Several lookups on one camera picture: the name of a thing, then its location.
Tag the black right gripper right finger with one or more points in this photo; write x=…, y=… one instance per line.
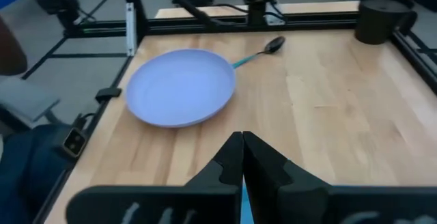
x=290, y=203

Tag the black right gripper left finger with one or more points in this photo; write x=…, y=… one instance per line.
x=205, y=203

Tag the lavender round plate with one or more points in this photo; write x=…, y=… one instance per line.
x=181, y=87

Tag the person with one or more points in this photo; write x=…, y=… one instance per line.
x=30, y=172

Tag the green plant in black pot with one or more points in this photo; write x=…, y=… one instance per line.
x=379, y=20

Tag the grey chair seat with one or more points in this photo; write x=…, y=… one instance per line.
x=24, y=97

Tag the small black camera box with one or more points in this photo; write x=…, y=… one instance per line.
x=74, y=142

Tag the black aluminium table frame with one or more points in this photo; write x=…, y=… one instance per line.
x=191, y=25

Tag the white metal bracket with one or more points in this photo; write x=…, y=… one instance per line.
x=130, y=29

